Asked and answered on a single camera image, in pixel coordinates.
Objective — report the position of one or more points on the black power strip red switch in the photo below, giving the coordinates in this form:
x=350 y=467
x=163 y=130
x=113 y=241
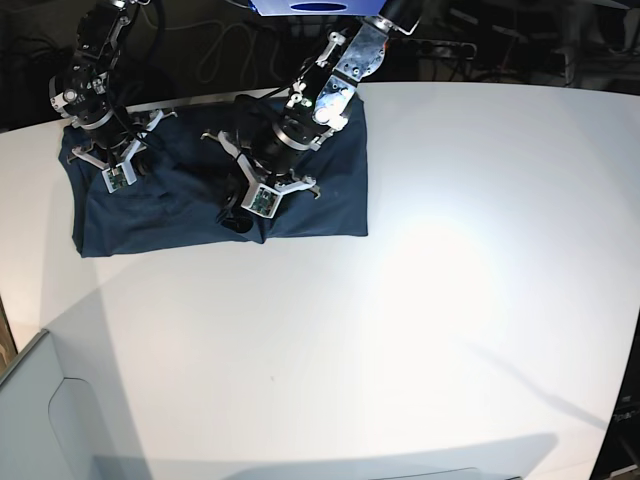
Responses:
x=435 y=49

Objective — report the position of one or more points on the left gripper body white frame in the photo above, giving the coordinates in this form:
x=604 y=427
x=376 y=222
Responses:
x=271 y=156

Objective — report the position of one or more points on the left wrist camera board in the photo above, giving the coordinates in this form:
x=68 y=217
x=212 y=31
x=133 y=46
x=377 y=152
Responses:
x=261 y=200

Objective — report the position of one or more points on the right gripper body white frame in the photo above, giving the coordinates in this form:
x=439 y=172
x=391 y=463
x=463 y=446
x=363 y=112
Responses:
x=103 y=137

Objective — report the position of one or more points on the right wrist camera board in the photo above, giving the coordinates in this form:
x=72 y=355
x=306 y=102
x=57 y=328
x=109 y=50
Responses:
x=121 y=176

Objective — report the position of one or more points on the grey panel at lower left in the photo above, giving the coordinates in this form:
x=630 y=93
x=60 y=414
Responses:
x=58 y=425

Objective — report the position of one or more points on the dark blue T-shirt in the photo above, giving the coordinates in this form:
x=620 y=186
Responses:
x=179 y=199

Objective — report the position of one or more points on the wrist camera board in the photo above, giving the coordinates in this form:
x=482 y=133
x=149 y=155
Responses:
x=261 y=200
x=121 y=176

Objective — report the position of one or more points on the blue box with slot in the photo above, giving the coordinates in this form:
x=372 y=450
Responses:
x=316 y=7

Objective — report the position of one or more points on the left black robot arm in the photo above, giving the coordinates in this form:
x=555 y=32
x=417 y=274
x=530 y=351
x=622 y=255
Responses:
x=318 y=106

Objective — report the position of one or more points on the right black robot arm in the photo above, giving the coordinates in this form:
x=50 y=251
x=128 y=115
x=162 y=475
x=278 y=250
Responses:
x=92 y=94

